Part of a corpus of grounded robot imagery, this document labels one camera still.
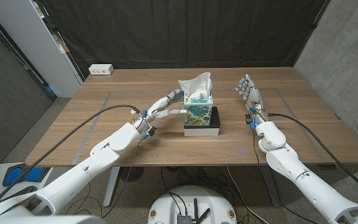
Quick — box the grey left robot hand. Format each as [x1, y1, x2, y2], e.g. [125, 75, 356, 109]
[133, 88, 188, 134]

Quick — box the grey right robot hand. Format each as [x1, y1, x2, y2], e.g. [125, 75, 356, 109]
[234, 73, 270, 123]

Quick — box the teal floral tissue box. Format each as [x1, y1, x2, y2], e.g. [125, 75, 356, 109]
[183, 94, 214, 126]

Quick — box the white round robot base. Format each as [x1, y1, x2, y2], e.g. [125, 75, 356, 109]
[147, 185, 238, 224]

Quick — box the black and white tray block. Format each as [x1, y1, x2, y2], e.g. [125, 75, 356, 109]
[183, 106, 221, 137]

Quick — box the black round ribbed disc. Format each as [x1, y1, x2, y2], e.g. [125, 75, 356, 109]
[119, 167, 145, 183]

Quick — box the white power strip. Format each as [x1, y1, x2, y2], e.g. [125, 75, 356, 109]
[88, 63, 114, 76]

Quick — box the black backdrop curtain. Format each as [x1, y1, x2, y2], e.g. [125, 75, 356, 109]
[39, 0, 331, 78]

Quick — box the white table leg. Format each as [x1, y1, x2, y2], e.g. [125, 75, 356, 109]
[103, 167, 121, 208]

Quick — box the grey table leg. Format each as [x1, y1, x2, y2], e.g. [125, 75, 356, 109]
[259, 165, 282, 208]

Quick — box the black radio module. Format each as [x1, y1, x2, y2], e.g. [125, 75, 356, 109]
[177, 213, 193, 224]

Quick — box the black slanted antenna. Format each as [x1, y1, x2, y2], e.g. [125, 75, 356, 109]
[197, 207, 211, 224]

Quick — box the blue and black foot pedal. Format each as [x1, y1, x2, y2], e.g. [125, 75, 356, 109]
[23, 167, 45, 183]
[4, 167, 24, 187]

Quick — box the white cabinet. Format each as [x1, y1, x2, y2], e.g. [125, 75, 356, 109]
[0, 0, 84, 98]

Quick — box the black shoe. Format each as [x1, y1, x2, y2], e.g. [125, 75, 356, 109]
[9, 185, 39, 200]

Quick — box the white robot torso edge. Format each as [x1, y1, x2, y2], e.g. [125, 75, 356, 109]
[0, 215, 107, 224]

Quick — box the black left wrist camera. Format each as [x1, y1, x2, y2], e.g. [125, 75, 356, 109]
[141, 125, 157, 140]

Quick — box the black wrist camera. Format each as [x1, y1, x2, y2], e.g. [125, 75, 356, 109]
[245, 113, 260, 131]
[141, 125, 157, 140]

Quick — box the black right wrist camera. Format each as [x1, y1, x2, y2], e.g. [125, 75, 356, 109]
[245, 113, 260, 131]

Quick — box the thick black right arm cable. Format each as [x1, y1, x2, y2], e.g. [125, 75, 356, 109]
[268, 113, 358, 199]

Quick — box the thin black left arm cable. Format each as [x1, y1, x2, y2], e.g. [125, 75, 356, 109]
[103, 138, 144, 218]

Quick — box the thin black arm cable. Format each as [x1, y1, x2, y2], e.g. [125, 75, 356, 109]
[103, 138, 144, 218]
[252, 129, 320, 224]

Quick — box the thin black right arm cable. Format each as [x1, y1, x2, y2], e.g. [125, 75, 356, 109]
[252, 129, 320, 224]

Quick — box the black floor cable tangle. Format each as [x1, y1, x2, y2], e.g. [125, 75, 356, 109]
[166, 166, 241, 215]

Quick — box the white floor cable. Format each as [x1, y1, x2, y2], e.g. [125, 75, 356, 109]
[225, 164, 270, 224]

